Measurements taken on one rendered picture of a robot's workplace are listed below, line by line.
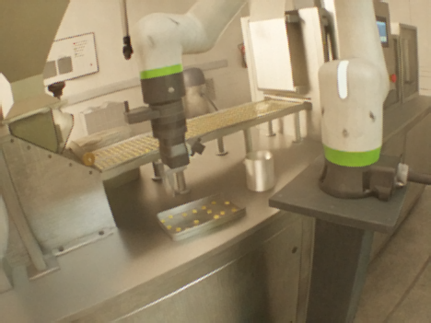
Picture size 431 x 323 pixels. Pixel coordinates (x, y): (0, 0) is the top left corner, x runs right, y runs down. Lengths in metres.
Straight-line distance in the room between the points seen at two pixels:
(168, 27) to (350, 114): 0.37
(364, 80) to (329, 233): 0.32
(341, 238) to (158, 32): 0.55
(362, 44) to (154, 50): 0.44
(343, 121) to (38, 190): 0.67
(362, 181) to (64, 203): 0.67
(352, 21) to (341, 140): 0.29
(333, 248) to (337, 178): 0.17
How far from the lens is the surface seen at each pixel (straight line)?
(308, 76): 1.24
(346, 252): 0.68
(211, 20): 0.69
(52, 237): 0.82
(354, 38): 0.71
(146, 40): 0.62
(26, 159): 0.75
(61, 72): 4.58
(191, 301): 0.75
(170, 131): 0.65
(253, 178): 0.89
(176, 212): 0.84
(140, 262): 0.69
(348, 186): 0.59
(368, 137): 0.57
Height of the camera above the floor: 1.20
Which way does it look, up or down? 20 degrees down
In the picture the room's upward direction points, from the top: 8 degrees counter-clockwise
